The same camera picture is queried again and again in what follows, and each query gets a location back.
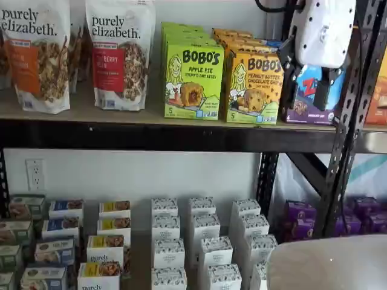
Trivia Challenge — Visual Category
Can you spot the black metal shelf rack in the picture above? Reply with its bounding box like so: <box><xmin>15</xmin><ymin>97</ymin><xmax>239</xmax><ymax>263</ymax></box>
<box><xmin>0</xmin><ymin>0</ymin><xmax>379</xmax><ymax>239</ymax></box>
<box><xmin>332</xmin><ymin>0</ymin><xmax>387</xmax><ymax>238</ymax></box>

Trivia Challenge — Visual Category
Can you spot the granola bag orange label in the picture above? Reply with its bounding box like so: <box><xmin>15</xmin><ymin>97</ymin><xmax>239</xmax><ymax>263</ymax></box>
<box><xmin>0</xmin><ymin>0</ymin><xmax>72</xmax><ymax>115</ymax></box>

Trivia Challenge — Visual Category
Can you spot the white wall outlet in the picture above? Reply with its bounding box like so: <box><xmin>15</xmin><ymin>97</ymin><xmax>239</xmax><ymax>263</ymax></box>
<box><xmin>25</xmin><ymin>158</ymin><xmax>46</xmax><ymax>192</ymax></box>

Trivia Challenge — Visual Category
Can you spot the blue food box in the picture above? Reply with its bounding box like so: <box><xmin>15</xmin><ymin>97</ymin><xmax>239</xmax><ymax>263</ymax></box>
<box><xmin>41</xmin><ymin>216</ymin><xmax>81</xmax><ymax>240</ymax></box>
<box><xmin>48</xmin><ymin>198</ymin><xmax>85</xmax><ymax>221</ymax></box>
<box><xmin>33</xmin><ymin>237</ymin><xmax>77</xmax><ymax>267</ymax></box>
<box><xmin>20</xmin><ymin>265</ymin><xmax>69</xmax><ymax>290</ymax></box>

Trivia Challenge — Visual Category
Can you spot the orange cardboard box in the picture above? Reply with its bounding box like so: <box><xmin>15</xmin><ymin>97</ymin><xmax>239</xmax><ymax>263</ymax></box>
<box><xmin>364</xmin><ymin>57</ymin><xmax>387</xmax><ymax>126</ymax></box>

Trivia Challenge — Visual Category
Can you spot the yellow Bobo's peanut butter box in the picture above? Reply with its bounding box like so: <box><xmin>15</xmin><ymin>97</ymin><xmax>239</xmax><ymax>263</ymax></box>
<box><xmin>222</xmin><ymin>38</ymin><xmax>275</xmax><ymax>51</ymax></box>
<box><xmin>216</xmin><ymin>32</ymin><xmax>261</xmax><ymax>41</ymax></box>
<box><xmin>211</xmin><ymin>28</ymin><xmax>247</xmax><ymax>35</ymax></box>
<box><xmin>226</xmin><ymin>45</ymin><xmax>285</xmax><ymax>125</ymax></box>

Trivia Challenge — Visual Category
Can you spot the green food box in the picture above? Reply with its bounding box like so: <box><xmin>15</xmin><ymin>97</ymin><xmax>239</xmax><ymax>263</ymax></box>
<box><xmin>0</xmin><ymin>243</ymin><xmax>24</xmax><ymax>272</ymax></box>
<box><xmin>8</xmin><ymin>193</ymin><xmax>47</xmax><ymax>221</ymax></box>
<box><xmin>0</xmin><ymin>219</ymin><xmax>34</xmax><ymax>247</ymax></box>
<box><xmin>0</xmin><ymin>271</ymin><xmax>16</xmax><ymax>290</ymax></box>

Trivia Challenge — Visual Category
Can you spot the black cable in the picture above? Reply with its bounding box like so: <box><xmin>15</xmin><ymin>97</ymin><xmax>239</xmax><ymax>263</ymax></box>
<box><xmin>255</xmin><ymin>0</ymin><xmax>303</xmax><ymax>15</ymax></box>

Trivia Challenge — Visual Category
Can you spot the white patterned carton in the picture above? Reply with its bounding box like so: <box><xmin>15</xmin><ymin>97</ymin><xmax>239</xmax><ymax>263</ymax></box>
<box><xmin>153</xmin><ymin>238</ymin><xmax>186</xmax><ymax>270</ymax></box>
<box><xmin>230</xmin><ymin>199</ymin><xmax>262</xmax><ymax>219</ymax></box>
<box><xmin>151</xmin><ymin>266</ymin><xmax>188</xmax><ymax>290</ymax></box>
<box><xmin>197</xmin><ymin>236</ymin><xmax>234</xmax><ymax>267</ymax></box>
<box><xmin>205</xmin><ymin>263</ymin><xmax>243</xmax><ymax>290</ymax></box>
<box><xmin>191</xmin><ymin>213</ymin><xmax>221</xmax><ymax>240</ymax></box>
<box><xmin>238</xmin><ymin>214</ymin><xmax>271</xmax><ymax>239</ymax></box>
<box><xmin>151</xmin><ymin>214</ymin><xmax>182</xmax><ymax>241</ymax></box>
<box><xmin>151</xmin><ymin>197</ymin><xmax>180</xmax><ymax>217</ymax></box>
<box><xmin>246</xmin><ymin>234</ymin><xmax>279</xmax><ymax>264</ymax></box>
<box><xmin>250</xmin><ymin>262</ymin><xmax>269</xmax><ymax>290</ymax></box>
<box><xmin>188</xmin><ymin>196</ymin><xmax>217</xmax><ymax>217</ymax></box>

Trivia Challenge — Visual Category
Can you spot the white granola bag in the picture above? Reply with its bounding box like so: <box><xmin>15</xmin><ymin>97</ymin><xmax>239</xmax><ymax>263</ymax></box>
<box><xmin>0</xmin><ymin>30</ymin><xmax>13</xmax><ymax>90</ymax></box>

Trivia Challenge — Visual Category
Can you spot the granola bag red label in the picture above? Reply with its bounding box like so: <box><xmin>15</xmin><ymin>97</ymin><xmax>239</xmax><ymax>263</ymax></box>
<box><xmin>85</xmin><ymin>0</ymin><xmax>157</xmax><ymax>111</ymax></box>

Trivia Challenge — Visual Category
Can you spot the white box yellow label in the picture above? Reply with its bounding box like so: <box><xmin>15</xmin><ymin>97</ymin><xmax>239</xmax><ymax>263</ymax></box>
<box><xmin>86</xmin><ymin>234</ymin><xmax>126</xmax><ymax>264</ymax></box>
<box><xmin>77</xmin><ymin>261</ymin><xmax>122</xmax><ymax>290</ymax></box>
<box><xmin>99</xmin><ymin>199</ymin><xmax>132</xmax><ymax>219</ymax></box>
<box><xmin>96</xmin><ymin>216</ymin><xmax>132</xmax><ymax>239</ymax></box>

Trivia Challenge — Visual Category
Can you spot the white plastic sheet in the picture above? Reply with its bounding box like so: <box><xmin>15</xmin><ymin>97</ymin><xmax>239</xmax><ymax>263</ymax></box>
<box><xmin>276</xmin><ymin>152</ymin><xmax>387</xmax><ymax>202</ymax></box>

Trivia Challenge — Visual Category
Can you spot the purple snack box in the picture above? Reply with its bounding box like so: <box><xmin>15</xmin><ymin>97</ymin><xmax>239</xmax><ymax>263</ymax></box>
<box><xmin>283</xmin><ymin>217</ymin><xmax>319</xmax><ymax>243</ymax></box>
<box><xmin>285</xmin><ymin>199</ymin><xmax>317</xmax><ymax>222</ymax></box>
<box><xmin>366</xmin><ymin>211</ymin><xmax>387</xmax><ymax>234</ymax></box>
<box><xmin>353</xmin><ymin>196</ymin><xmax>379</xmax><ymax>216</ymax></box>
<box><xmin>334</xmin><ymin>213</ymin><xmax>363</xmax><ymax>237</ymax></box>

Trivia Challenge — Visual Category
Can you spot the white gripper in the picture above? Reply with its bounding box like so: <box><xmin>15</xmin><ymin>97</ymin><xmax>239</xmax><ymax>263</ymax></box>
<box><xmin>277</xmin><ymin>0</ymin><xmax>357</xmax><ymax>112</ymax></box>

